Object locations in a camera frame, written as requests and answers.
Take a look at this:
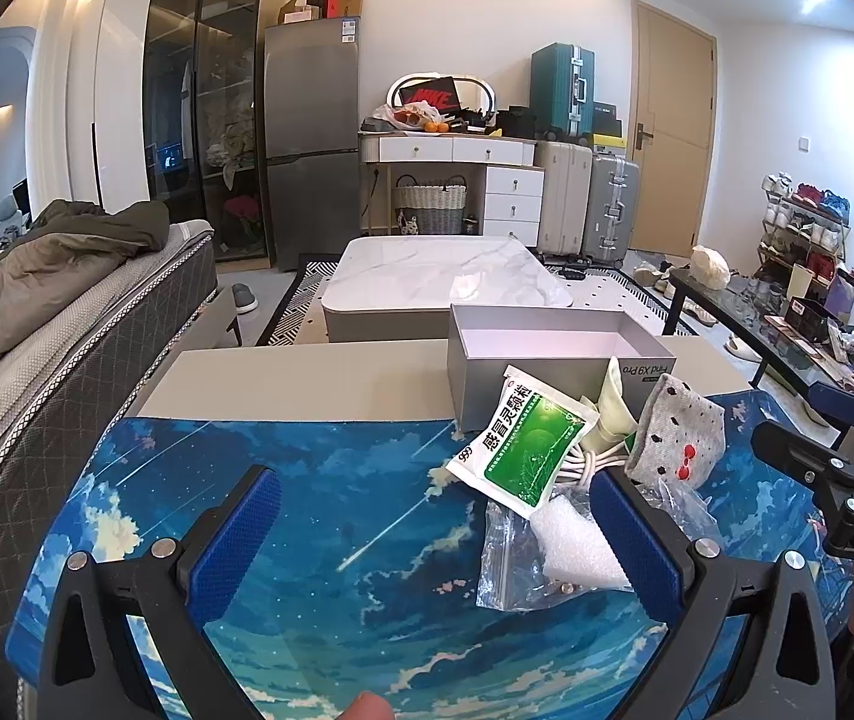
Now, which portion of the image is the tan wooden door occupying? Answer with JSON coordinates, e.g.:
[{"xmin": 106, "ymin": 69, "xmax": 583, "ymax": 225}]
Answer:
[{"xmin": 629, "ymin": 0, "xmax": 717, "ymax": 259}]

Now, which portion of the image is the white plush object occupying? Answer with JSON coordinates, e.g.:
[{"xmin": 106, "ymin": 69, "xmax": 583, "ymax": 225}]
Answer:
[{"xmin": 689, "ymin": 245, "xmax": 731, "ymax": 291}]

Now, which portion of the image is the blue sky print mat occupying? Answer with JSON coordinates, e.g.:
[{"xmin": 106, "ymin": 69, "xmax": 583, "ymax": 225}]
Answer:
[{"xmin": 4, "ymin": 418, "xmax": 664, "ymax": 718}]

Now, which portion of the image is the person left thumb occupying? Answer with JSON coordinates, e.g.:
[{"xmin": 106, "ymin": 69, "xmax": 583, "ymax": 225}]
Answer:
[{"xmin": 338, "ymin": 692, "xmax": 395, "ymax": 720}]

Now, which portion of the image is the grey dotted sock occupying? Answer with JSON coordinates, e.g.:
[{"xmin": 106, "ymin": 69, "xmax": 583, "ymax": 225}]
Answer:
[{"xmin": 626, "ymin": 374, "xmax": 726, "ymax": 489}]

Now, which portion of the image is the grey quilted sofa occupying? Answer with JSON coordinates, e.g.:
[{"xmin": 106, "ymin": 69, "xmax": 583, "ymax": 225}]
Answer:
[{"xmin": 0, "ymin": 221, "xmax": 230, "ymax": 718}]

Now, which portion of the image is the beige suitcase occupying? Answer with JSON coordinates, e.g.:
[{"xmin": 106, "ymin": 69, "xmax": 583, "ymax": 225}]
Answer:
[{"xmin": 534, "ymin": 142, "xmax": 593, "ymax": 255}]

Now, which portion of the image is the silver suitcase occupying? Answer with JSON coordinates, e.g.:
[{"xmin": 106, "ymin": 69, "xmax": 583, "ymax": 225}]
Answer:
[{"xmin": 580, "ymin": 151, "xmax": 640, "ymax": 265}]

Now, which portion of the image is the shoe rack with shoes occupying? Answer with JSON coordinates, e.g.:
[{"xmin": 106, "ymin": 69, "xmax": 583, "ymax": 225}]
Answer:
[{"xmin": 754, "ymin": 172, "xmax": 850, "ymax": 298}]

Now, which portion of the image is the white foam piece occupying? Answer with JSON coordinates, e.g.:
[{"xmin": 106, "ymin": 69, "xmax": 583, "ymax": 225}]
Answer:
[{"xmin": 530, "ymin": 496, "xmax": 632, "ymax": 592}]

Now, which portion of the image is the green white medicine sachet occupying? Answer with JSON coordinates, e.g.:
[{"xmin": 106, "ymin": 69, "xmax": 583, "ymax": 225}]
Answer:
[{"xmin": 445, "ymin": 366, "xmax": 599, "ymax": 518}]

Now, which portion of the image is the teal suitcase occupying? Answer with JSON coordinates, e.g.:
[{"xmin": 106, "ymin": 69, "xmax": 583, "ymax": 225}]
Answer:
[{"xmin": 530, "ymin": 43, "xmax": 596, "ymax": 145}]

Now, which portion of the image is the pale green cloth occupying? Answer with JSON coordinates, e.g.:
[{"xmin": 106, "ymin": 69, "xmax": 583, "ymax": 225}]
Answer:
[{"xmin": 580, "ymin": 356, "xmax": 637, "ymax": 452}]

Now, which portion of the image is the grey slipper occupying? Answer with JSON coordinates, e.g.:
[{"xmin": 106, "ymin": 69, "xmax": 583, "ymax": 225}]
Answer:
[{"xmin": 232, "ymin": 283, "xmax": 260, "ymax": 316}]

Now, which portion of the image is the white marble coffee table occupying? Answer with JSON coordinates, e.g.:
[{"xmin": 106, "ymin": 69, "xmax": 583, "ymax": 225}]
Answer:
[{"xmin": 320, "ymin": 236, "xmax": 573, "ymax": 343}]

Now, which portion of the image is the white drawer desk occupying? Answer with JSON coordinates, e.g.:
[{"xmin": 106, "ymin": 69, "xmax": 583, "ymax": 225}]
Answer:
[{"xmin": 360, "ymin": 133, "xmax": 544, "ymax": 249}]

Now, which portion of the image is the olive brown blanket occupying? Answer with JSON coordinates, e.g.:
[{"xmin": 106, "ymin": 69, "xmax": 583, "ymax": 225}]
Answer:
[{"xmin": 0, "ymin": 200, "xmax": 170, "ymax": 357}]

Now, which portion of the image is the steel refrigerator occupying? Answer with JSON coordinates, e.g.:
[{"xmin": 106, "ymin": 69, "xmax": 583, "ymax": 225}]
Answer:
[{"xmin": 263, "ymin": 18, "xmax": 360, "ymax": 270}]

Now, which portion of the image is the black glass cabinet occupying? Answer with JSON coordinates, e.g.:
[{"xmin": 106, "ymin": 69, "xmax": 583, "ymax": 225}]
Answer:
[{"xmin": 142, "ymin": 0, "xmax": 267, "ymax": 262}]

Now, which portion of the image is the clear zip bag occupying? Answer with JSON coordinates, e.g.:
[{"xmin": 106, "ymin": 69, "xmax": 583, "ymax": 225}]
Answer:
[{"xmin": 476, "ymin": 475, "xmax": 714, "ymax": 614}]

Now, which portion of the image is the white coiled cable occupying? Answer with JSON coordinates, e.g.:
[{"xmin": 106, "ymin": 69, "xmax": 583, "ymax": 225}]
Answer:
[{"xmin": 554, "ymin": 437, "xmax": 643, "ymax": 490}]

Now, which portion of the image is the grey phone box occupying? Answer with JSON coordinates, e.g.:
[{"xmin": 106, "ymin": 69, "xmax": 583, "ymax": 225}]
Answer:
[{"xmin": 447, "ymin": 305, "xmax": 676, "ymax": 433}]

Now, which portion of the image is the black glass side table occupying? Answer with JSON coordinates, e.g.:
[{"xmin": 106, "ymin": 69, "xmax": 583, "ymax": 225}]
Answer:
[{"xmin": 661, "ymin": 265, "xmax": 854, "ymax": 458}]

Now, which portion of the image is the wicker basket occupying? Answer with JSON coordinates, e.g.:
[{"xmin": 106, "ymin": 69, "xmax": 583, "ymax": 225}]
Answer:
[{"xmin": 393, "ymin": 174, "xmax": 468, "ymax": 236}]

